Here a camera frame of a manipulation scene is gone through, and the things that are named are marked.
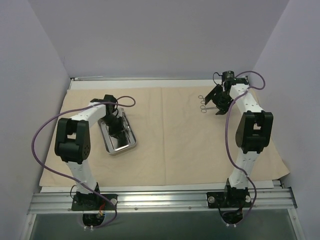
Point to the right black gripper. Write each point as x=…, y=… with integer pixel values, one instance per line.
x=220, y=100

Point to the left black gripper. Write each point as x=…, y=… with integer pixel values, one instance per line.
x=116, y=127

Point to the steel surgical scissors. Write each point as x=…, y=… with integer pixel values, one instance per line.
x=204, y=109

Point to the steel instrument tray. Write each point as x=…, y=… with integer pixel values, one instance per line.
x=117, y=144

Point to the steel forceps with ring handles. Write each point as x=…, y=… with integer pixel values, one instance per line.
x=202, y=99

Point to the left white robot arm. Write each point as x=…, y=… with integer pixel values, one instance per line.
x=73, y=142

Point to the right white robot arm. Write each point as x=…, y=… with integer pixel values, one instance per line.
x=253, y=133

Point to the back aluminium rail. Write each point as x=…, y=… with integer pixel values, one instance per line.
x=134, y=78

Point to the aluminium rail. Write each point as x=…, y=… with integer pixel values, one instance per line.
x=158, y=201
x=134, y=78

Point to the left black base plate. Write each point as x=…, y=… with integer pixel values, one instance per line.
x=93, y=202

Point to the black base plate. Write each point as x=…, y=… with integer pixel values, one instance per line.
x=224, y=200
x=93, y=202

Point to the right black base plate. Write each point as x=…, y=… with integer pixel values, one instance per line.
x=224, y=200

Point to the front aluminium rail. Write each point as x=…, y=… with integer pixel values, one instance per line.
x=158, y=201

